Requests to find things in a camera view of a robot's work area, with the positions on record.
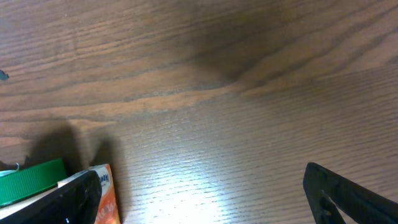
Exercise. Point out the green lid jar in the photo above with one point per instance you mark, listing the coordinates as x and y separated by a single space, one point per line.
20 188

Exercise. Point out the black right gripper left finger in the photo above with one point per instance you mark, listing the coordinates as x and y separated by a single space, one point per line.
76 202

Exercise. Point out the small orange carton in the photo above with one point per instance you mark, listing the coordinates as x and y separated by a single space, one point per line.
108 209

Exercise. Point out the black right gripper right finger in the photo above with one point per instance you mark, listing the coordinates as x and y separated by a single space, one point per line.
329 193

